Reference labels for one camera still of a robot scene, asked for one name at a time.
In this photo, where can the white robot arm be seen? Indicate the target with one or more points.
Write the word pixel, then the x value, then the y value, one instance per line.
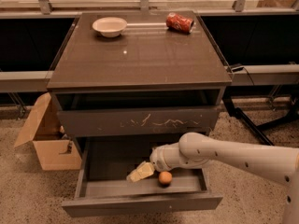
pixel 194 150

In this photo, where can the black metal stand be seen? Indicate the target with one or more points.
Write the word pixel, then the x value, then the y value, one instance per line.
pixel 271 113

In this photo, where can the cardboard box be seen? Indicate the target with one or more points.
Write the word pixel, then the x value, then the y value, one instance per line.
pixel 42 128

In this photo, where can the white bowl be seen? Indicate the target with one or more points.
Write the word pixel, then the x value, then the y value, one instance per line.
pixel 109 26

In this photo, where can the dark grey drawer cabinet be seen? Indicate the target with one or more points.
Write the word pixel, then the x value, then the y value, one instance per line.
pixel 147 66

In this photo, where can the orange fruit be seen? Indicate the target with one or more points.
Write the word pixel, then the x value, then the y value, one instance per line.
pixel 165 178

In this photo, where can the red soda can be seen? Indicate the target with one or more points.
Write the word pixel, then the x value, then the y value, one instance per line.
pixel 179 23

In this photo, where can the open grey middle drawer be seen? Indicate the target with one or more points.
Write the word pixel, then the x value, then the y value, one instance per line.
pixel 102 188

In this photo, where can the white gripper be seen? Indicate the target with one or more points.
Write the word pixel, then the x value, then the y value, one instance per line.
pixel 157 160

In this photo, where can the grey upper drawer front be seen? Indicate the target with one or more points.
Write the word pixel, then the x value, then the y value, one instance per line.
pixel 117 122

